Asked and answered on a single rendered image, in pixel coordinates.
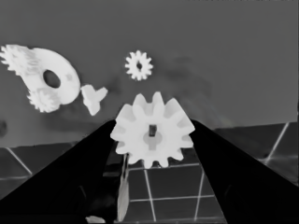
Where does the dark robot body block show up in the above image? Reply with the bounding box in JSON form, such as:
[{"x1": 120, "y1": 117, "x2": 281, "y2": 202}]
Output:
[{"x1": 83, "y1": 141, "x2": 131, "y2": 224}]

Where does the small white T-shaped piece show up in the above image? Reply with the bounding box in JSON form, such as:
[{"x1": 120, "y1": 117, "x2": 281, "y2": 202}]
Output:
[{"x1": 80, "y1": 84, "x2": 109, "y2": 117}]

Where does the white gear with keyed hole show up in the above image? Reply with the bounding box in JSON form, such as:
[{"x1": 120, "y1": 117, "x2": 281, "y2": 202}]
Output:
[{"x1": 109, "y1": 91, "x2": 196, "y2": 169}]

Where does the white round carrier with pins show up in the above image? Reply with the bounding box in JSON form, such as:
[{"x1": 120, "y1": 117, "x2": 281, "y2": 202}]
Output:
[{"x1": 18, "y1": 47, "x2": 82, "y2": 106}]

